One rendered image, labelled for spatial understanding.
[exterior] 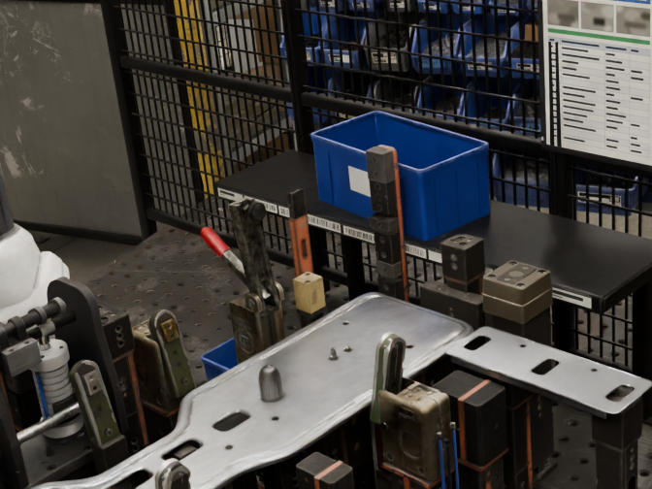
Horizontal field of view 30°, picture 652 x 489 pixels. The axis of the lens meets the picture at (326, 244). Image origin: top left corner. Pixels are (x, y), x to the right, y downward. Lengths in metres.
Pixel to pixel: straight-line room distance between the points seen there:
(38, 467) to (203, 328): 0.91
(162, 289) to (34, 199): 1.97
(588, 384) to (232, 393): 0.49
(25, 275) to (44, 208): 2.52
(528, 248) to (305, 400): 0.51
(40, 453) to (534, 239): 0.87
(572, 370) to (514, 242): 0.37
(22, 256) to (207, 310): 0.60
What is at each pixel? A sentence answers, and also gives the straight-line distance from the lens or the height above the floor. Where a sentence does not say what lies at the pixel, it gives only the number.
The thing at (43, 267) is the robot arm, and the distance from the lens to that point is 2.19.
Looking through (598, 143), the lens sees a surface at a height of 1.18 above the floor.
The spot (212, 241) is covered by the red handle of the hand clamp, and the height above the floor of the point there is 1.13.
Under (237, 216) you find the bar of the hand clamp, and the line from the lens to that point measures 1.80.
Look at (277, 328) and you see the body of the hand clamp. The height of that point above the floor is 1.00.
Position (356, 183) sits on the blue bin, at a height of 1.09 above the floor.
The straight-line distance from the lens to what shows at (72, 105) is 4.38.
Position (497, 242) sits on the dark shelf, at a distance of 2.04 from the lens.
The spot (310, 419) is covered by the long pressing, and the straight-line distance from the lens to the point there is 1.66.
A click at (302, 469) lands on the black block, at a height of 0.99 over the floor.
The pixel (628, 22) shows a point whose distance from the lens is 1.95.
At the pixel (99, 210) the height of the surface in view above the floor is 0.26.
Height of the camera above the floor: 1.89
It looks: 24 degrees down
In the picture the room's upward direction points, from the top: 6 degrees counter-clockwise
